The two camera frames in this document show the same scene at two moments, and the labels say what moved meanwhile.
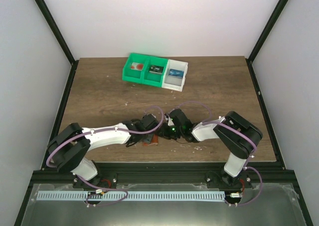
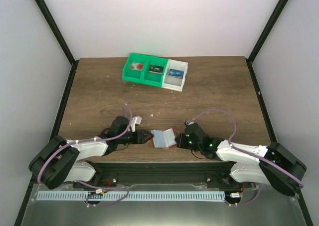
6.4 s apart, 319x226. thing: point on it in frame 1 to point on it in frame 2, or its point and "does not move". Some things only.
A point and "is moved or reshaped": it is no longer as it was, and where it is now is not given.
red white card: x=137 y=66 does not move
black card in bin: x=156 y=69 does not move
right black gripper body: x=171 y=134 to x=195 y=147
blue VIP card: x=176 y=73 does not move
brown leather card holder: x=154 y=140 is moved or reshaped
